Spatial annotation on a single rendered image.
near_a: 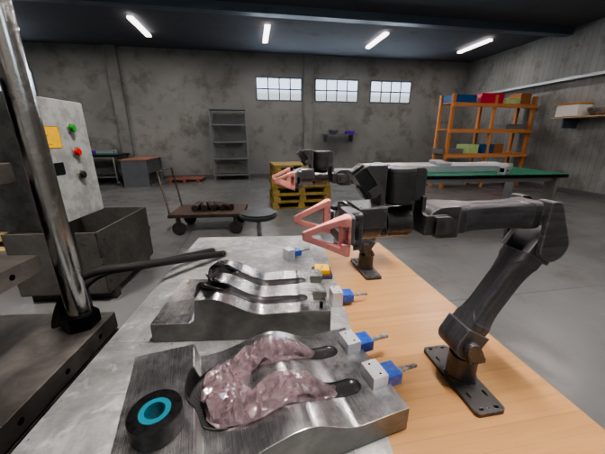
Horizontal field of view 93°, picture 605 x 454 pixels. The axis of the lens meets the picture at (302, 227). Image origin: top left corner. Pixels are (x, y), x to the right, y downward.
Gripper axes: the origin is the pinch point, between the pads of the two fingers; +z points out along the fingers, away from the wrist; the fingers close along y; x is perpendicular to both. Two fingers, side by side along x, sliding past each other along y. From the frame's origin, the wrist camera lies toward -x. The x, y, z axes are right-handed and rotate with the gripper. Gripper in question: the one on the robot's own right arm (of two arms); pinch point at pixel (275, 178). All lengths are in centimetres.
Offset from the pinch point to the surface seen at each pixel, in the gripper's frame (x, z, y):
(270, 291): 31.6, 4.9, 26.5
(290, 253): 36.2, -6.5, -13.2
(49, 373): 41, 62, 40
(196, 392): 33, 22, 60
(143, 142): -1, 346, -910
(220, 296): 26.8, 19.2, 35.1
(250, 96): -138, 1, -910
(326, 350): 35, -7, 51
